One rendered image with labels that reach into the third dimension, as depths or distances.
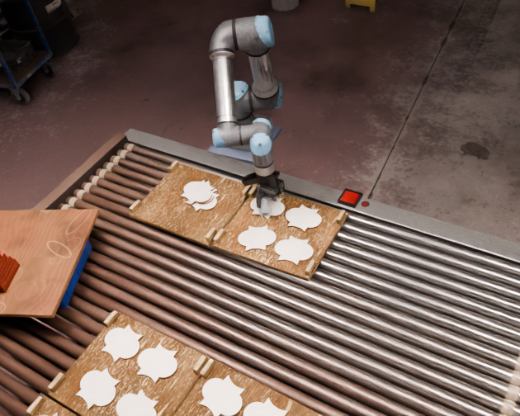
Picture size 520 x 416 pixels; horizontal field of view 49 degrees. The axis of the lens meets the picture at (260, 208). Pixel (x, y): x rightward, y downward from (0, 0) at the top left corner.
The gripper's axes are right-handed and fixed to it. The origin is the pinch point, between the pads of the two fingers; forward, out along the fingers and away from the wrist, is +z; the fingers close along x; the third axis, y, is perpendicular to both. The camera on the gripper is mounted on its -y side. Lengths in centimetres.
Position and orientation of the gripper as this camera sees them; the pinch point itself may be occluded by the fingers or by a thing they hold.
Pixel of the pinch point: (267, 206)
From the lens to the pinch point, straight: 227.5
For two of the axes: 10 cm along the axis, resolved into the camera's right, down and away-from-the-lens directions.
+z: 1.4, 6.9, 7.1
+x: 4.9, -6.7, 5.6
